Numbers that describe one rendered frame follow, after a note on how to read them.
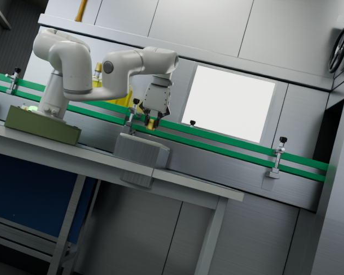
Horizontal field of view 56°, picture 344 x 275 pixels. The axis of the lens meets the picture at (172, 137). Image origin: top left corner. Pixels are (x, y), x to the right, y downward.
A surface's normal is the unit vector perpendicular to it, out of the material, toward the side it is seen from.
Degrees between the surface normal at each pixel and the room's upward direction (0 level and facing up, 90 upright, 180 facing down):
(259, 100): 90
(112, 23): 90
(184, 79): 90
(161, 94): 106
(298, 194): 90
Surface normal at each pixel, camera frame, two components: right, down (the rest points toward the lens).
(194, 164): -0.14, -0.11
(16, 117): 0.25, 0.00
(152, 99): -0.26, 0.17
